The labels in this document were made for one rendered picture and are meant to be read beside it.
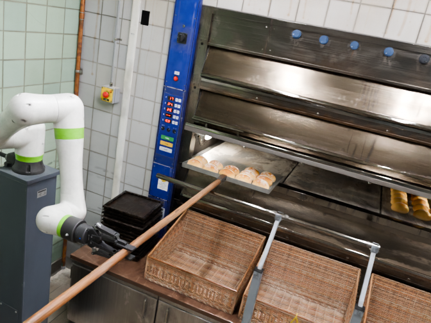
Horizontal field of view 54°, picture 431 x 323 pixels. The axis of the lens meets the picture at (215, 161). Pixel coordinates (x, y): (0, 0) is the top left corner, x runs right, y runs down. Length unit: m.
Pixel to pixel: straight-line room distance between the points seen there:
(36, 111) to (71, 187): 0.34
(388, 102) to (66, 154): 1.60
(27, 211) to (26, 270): 0.34
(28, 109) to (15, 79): 1.00
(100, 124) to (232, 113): 0.96
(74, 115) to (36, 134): 0.40
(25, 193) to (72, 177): 0.41
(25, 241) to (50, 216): 0.57
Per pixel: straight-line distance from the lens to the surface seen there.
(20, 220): 2.26
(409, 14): 2.38
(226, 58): 2.55
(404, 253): 2.62
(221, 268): 2.75
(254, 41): 2.50
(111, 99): 2.84
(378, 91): 2.40
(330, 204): 2.54
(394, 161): 2.44
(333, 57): 2.41
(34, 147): 2.15
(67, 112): 1.76
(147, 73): 2.76
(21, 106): 1.70
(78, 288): 1.42
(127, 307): 2.66
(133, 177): 2.96
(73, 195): 1.83
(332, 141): 2.44
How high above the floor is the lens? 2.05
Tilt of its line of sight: 19 degrees down
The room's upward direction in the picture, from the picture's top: 11 degrees clockwise
